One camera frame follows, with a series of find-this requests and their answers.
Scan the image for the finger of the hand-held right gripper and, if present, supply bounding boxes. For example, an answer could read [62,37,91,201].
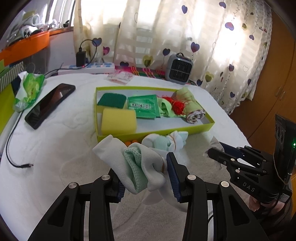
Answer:
[219,141,274,168]
[207,148,266,176]

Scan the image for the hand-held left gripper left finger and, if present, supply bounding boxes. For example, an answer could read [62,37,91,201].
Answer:
[28,168,126,241]

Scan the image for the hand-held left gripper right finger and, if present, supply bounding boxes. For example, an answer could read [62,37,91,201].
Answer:
[166,152,270,241]

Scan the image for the silver plastic packet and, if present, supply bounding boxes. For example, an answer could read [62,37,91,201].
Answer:
[203,137,220,158]

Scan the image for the long white mint socks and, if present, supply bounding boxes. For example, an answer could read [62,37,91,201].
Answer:
[92,135,188,212]

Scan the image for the lime green cardboard box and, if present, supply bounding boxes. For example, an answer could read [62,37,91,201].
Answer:
[94,86,215,143]

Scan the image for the red string bundle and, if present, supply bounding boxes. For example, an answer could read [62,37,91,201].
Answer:
[162,94,192,115]

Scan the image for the light green cloth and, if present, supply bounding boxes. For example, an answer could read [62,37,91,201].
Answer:
[157,97,177,117]

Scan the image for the yellow sponge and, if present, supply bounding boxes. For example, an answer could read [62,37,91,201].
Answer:
[101,108,137,135]

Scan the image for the green printed packet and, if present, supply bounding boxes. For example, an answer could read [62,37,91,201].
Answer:
[127,95,161,119]

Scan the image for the dark green scouring pad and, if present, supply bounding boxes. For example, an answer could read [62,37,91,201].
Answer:
[97,93,127,109]

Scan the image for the person's right forearm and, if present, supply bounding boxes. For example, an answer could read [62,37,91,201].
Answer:
[252,205,296,237]

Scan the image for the person's right hand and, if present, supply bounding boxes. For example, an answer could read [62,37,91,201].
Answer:
[248,197,289,214]

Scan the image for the rolled white mint sock bundle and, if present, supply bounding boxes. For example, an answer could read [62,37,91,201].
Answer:
[142,130,189,151]

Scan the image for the rolled patterned green cloth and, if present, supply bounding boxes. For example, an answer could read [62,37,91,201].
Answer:
[176,88,206,124]

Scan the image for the wooden wardrobe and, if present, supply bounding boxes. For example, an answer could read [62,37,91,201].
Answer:
[229,9,296,149]

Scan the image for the grey portable heater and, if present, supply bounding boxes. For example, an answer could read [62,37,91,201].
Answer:
[165,53,193,82]

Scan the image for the colourful striped blanket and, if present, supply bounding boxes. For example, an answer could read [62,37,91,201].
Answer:
[114,65,204,87]

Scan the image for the black smartphone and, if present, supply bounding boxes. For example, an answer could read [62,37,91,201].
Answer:
[25,83,76,130]

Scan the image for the small clear plastic packet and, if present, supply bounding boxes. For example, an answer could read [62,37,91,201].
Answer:
[107,71,133,84]

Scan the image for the white blue power strip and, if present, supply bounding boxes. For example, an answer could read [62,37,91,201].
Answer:
[58,61,115,75]

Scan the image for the heart print curtain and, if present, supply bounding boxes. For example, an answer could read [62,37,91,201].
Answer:
[74,0,273,115]

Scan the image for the green tissue packet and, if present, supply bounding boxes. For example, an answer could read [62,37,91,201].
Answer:
[13,72,45,112]

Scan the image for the black charger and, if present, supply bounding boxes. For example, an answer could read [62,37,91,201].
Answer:
[76,39,97,67]

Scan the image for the striped lime box lid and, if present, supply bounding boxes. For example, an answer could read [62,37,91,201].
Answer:
[0,61,25,135]

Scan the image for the orange shelf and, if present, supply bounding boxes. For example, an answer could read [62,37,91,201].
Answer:
[0,28,74,66]

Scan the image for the window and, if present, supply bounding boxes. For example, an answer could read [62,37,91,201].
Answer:
[50,0,78,27]

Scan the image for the white clutter pile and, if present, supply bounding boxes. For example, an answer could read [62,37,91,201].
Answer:
[7,9,58,40]

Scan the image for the black cable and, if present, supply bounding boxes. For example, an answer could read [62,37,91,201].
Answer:
[6,109,34,168]

